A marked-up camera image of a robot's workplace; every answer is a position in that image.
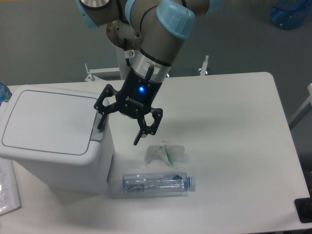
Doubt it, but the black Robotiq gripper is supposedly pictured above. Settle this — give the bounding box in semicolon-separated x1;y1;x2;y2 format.
94;67;163;145

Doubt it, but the white plastic trash can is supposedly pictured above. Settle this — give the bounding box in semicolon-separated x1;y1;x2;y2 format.
0;85;115;194

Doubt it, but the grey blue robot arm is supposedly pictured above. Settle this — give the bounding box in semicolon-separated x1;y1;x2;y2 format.
76;0;222;143

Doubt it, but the crumpled clear plastic wrapper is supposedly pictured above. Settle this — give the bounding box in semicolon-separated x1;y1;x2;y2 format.
144;141;185;169

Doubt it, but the clear plastic water bottle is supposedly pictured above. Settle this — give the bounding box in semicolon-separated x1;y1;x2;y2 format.
121;172;196;198

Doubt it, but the blue bottle at left edge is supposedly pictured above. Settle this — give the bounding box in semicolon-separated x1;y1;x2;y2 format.
0;82;12;103

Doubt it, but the white paper notepad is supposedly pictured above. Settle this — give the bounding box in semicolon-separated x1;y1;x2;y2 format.
0;158;21;216

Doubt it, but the blue water jug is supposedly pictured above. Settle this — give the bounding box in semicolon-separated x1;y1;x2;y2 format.
270;0;312;30

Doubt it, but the black device at table edge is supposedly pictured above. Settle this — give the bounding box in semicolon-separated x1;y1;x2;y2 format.
294;197;312;223

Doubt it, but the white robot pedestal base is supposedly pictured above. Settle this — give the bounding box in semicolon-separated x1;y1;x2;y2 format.
84;19;210;82

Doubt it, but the white frame leg right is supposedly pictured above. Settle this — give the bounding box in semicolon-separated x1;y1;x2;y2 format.
288;83;312;130

